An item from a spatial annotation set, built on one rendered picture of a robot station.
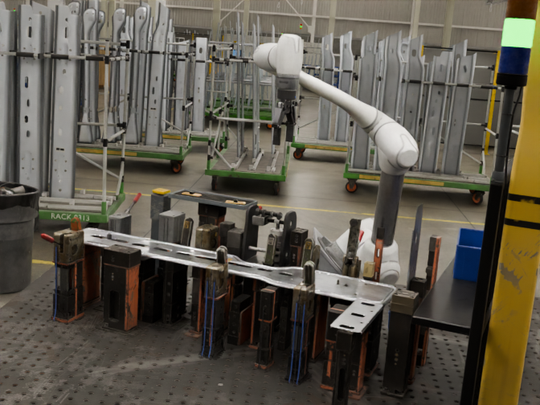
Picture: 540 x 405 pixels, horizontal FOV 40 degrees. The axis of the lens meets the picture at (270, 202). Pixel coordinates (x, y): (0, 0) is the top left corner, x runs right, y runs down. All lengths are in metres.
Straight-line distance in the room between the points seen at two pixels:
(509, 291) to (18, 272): 4.01
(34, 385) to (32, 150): 4.62
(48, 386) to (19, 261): 2.92
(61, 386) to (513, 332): 1.42
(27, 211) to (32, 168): 1.74
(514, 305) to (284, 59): 1.35
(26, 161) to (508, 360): 5.58
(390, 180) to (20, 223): 2.97
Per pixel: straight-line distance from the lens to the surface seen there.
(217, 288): 2.66
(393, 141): 3.03
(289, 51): 2.88
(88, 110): 10.59
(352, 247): 2.81
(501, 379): 2.12
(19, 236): 5.36
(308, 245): 2.87
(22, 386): 2.57
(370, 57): 9.72
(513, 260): 2.01
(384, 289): 2.71
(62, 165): 6.97
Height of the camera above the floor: 1.84
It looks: 12 degrees down
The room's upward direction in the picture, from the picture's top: 4 degrees clockwise
